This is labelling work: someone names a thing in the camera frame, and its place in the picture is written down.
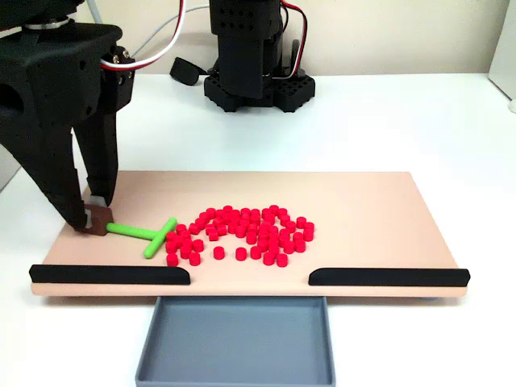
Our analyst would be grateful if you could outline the red white black servo cable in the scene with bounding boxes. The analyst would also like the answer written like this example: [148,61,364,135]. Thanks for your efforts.
[281,0,310,80]
[99,0,189,73]

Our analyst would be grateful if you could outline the green T-shaped pusher tool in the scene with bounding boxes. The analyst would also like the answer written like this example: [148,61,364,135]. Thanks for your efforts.
[83,203,179,260]

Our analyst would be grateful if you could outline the red granule pile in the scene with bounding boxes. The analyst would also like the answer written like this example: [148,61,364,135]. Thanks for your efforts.
[164,204,316,268]

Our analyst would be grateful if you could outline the desk side partition panel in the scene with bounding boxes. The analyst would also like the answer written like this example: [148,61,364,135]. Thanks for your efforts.
[488,0,516,102]
[0,144,22,191]

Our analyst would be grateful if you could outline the beige work board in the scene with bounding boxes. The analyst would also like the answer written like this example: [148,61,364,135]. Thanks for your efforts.
[30,170,471,302]

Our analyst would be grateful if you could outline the black edge rail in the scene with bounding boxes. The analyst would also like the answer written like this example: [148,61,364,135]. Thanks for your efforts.
[28,264,191,286]
[308,267,471,288]

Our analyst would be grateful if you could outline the thin grey cable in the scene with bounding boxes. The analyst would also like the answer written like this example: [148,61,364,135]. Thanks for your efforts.
[131,3,210,57]

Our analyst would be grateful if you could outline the thick grey cable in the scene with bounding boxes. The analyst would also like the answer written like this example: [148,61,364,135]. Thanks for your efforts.
[86,0,102,25]

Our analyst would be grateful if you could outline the grey container tray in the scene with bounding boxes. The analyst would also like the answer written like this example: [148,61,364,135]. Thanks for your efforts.
[135,296,337,387]

